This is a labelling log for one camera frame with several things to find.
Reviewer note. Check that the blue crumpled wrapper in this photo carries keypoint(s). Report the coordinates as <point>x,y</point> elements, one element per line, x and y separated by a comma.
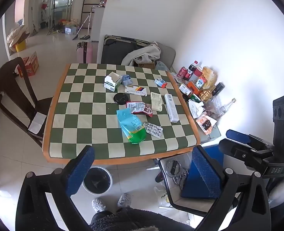
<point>126,80</point>

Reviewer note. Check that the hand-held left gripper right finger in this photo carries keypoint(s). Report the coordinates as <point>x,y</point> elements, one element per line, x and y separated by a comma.
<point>205,170</point>

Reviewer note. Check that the black round cup lid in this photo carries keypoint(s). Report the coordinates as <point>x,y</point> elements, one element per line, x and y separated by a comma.
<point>120,98</point>

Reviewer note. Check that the black coat rack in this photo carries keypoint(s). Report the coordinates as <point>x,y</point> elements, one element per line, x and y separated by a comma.
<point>53,12</point>

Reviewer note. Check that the blue white milk carton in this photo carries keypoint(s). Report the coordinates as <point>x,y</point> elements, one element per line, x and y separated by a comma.
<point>200,81</point>

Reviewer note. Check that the black framed stool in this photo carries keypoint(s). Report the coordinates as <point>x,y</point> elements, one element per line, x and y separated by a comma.
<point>178,203</point>

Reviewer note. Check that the gold wrapper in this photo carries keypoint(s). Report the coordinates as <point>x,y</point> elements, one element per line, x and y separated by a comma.
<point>207,94</point>

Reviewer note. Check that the cola bottle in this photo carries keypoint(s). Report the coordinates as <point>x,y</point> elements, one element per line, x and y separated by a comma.
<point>193,68</point>

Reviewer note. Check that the white paper wrapper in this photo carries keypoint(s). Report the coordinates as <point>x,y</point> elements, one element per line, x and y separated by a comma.
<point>196,107</point>

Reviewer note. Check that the white box with colour stripes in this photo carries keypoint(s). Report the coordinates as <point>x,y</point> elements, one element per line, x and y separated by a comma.
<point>136,91</point>

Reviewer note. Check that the white cloth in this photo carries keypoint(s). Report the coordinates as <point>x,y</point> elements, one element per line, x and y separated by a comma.
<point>144,53</point>

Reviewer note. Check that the long white box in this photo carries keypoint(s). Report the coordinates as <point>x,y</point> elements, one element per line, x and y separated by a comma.
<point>170,107</point>

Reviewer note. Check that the glass side table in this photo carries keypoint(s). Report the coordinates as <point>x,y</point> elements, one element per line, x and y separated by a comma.
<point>215,134</point>

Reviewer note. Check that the metal fitting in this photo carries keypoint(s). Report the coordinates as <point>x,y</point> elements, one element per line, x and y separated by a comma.
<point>173,167</point>

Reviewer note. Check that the green white checkered tablecloth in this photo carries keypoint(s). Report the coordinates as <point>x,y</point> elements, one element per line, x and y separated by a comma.
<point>89,115</point>

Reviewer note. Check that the silver pill blister pack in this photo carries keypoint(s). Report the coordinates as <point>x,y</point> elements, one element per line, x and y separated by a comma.
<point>152,129</point>

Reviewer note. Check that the pale blue plastic bag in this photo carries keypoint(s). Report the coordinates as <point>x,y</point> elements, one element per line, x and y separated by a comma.
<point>161,66</point>

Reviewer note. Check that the dark wooden chair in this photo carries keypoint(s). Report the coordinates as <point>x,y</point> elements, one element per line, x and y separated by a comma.
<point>14,96</point>

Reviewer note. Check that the white cardboard box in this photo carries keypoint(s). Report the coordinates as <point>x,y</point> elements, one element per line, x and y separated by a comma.
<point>112,82</point>

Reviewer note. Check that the white plastic bag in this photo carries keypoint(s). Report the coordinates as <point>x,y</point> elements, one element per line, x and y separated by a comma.
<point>162,196</point>

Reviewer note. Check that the dustpan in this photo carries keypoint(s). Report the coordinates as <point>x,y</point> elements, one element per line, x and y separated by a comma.
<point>85,37</point>

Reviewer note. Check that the person's right forearm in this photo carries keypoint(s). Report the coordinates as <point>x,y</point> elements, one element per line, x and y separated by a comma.
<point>280,192</point>

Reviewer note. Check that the pile of bedding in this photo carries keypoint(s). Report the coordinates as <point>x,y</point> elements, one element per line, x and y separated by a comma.
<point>17,35</point>

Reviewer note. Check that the red cardboard box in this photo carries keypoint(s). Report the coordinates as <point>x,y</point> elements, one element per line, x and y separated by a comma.
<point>30,65</point>

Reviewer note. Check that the small blue red carton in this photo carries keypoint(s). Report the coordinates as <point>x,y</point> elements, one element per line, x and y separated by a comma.
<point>160,82</point>

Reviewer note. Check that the white cup with red lid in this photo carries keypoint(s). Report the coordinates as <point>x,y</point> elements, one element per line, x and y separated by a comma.
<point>197,72</point>

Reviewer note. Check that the yellow snack bag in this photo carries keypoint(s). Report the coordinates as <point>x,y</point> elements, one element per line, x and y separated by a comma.
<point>209,77</point>

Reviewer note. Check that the brown cardboard box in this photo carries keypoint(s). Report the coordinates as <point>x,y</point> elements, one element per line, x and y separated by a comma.
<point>144,65</point>

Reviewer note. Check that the red snack wrapper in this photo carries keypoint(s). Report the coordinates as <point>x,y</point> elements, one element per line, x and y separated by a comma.
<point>139,107</point>

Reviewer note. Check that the small blue storage box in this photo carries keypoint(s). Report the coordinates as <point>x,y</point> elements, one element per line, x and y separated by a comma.
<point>68,30</point>

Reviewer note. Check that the grey bin with black bag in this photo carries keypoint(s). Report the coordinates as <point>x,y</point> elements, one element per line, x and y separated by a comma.
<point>97,180</point>

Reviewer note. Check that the grey slipper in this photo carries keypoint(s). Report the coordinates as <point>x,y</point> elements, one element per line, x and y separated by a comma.
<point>97,204</point>
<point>124,200</point>

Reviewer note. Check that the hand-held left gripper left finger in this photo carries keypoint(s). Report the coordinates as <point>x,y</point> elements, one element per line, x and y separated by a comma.
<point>82,166</point>

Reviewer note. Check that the grey chair with white cloth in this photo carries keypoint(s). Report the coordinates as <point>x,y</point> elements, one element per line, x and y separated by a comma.
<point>118,48</point>

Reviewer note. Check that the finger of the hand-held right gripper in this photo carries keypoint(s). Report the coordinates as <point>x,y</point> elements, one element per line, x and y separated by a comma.
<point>238,134</point>
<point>229,146</point>

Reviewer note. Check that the orange snack packet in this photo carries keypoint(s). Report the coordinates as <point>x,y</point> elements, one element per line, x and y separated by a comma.
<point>206,124</point>

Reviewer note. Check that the green box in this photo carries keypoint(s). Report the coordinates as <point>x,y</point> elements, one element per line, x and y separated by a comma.
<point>195,98</point>

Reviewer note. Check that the clear glass bottle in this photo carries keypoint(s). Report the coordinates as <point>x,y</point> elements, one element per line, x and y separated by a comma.
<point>227,105</point>

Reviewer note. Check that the person's dark fleece clothing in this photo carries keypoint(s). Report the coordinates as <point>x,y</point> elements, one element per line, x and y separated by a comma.
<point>137,219</point>

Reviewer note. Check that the yellow bin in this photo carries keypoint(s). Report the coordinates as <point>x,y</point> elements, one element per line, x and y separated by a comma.
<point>20,45</point>

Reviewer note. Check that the pink suitcase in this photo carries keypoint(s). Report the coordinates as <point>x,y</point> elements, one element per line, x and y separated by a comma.
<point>88,51</point>

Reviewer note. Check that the broom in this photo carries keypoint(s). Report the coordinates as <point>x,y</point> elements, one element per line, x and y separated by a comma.
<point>83,26</point>

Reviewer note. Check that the red drink can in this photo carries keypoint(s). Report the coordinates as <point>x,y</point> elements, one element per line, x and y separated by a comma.
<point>181,71</point>

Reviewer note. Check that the black box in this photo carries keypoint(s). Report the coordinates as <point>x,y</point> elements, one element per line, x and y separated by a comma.
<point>219,88</point>

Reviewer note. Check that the green blue plastic bag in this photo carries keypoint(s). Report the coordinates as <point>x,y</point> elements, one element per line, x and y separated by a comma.
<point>132,127</point>

